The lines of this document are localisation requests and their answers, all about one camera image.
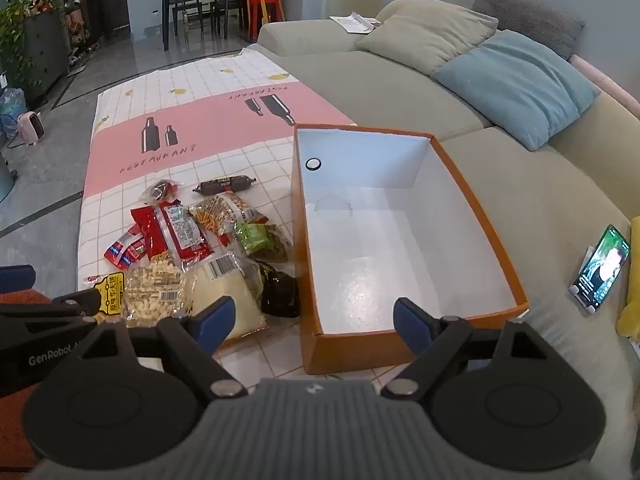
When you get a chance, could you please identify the small red and blue packet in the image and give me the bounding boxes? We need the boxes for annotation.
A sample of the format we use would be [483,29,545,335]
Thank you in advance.
[104,232,147,267]

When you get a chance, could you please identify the dark sausage stick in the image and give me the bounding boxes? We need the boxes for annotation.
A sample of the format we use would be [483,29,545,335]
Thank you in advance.
[193,175,257,196]

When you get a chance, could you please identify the green snack packet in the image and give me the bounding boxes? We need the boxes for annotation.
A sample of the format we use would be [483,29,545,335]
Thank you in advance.
[234,221,292,262]

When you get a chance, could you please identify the white bread packet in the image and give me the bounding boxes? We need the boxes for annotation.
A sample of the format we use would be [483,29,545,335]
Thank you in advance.
[189,252,268,343]

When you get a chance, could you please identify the leafy green plant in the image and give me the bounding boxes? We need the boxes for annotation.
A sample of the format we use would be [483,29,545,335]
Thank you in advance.
[0,0,43,88]

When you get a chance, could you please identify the beige pillow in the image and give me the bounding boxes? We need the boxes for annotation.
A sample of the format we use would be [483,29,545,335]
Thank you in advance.
[355,0,500,77]

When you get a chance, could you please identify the dark glossy packet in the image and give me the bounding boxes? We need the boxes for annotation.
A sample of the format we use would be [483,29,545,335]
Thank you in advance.
[257,261,302,317]

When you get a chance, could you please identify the red snack packet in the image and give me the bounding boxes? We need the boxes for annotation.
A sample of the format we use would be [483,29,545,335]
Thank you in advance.
[131,201,213,263]

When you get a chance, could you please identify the orange cardboard box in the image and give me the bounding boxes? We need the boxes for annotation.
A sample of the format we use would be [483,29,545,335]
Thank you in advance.
[291,122,530,376]

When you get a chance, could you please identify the blue water bottle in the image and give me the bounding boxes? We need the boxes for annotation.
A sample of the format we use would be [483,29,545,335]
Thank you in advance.
[0,87,27,133]

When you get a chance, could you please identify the red and orange stacked stools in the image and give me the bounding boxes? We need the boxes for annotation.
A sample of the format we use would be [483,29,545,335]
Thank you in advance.
[244,0,287,30]

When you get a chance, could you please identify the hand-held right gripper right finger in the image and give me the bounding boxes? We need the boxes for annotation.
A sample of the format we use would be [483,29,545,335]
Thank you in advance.
[379,298,557,402]

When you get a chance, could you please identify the pink and white printed mat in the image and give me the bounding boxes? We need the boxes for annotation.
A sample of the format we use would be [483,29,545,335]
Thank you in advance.
[75,50,362,378]

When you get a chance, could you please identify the pink heater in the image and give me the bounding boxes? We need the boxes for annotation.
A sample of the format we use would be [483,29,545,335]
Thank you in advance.
[17,111,47,146]

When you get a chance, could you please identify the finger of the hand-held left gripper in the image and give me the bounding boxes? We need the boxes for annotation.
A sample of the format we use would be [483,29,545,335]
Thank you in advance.
[0,287,102,333]
[0,265,37,291]

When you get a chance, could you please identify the papers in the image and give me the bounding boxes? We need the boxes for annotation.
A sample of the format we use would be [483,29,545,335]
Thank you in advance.
[329,11,383,35]

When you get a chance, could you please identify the dark grey cabinet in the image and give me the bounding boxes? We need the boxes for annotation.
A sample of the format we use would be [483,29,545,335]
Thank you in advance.
[17,9,70,108]

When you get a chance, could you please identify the beige sofa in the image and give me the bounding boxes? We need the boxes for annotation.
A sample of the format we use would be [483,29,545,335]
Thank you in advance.
[256,0,640,480]

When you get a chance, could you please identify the clear packet of stick snacks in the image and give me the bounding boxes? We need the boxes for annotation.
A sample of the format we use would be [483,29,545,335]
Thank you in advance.
[189,194,268,247]

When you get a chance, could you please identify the pink cushion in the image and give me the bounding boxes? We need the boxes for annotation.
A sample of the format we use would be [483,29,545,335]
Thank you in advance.
[569,54,640,118]

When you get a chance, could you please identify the clear packet of pale cubes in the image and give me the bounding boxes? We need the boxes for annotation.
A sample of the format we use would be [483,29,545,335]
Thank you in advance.
[124,259,188,322]

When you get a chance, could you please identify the light blue pillow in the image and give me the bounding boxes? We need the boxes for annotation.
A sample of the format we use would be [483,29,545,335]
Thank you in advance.
[432,30,601,151]

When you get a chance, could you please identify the yellow label snack packet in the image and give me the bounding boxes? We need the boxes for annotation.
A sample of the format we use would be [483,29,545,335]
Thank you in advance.
[92,272,127,323]

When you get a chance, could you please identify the yellow soft object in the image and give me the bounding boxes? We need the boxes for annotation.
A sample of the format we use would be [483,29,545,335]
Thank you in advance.
[616,300,640,342]

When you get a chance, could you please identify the small dark and red packet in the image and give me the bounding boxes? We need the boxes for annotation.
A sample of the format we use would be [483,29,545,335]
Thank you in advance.
[145,179,180,202]

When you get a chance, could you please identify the white phone stand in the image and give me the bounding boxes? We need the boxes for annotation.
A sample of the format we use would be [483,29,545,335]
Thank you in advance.
[567,245,602,316]

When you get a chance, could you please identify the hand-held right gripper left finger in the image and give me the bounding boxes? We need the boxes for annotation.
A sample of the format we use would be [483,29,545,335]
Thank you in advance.
[80,296,256,402]

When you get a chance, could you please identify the grey pillow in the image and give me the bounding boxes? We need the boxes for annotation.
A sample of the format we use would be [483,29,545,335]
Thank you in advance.
[471,0,587,60]

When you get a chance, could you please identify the smartphone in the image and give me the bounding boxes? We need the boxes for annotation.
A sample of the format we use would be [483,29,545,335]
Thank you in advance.
[574,224,632,307]

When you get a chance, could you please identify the dark dining chair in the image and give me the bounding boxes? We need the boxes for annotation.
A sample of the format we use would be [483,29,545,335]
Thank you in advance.
[210,0,247,40]
[169,0,205,37]

